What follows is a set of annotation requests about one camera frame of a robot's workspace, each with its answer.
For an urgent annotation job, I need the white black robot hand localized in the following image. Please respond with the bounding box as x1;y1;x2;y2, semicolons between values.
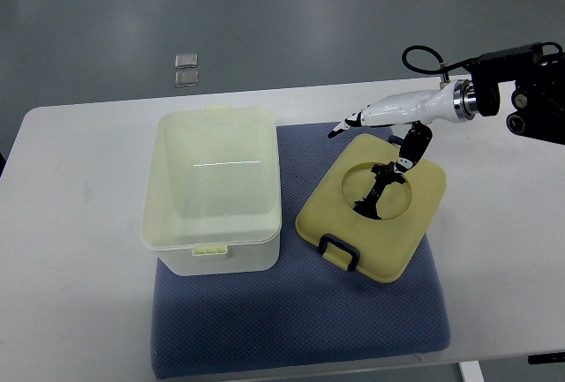
328;84;462;174

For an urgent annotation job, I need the yellow box lid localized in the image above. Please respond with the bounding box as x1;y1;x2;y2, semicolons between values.
295;134;447;283

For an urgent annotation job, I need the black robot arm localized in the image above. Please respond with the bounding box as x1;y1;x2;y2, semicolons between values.
328;42;564;174

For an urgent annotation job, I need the white storage box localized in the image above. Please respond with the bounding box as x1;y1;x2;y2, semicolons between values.
140;107;282;276

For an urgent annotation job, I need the blue grey cushion mat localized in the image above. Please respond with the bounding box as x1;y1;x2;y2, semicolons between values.
151;123;450;378

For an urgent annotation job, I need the upper metal floor plate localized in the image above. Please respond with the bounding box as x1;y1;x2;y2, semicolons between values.
175;52;198;69

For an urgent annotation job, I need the white table leg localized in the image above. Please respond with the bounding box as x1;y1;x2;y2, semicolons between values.
458;361;485;382

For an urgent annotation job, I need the black bracket at table edge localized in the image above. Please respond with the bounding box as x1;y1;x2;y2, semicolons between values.
528;352;565;365

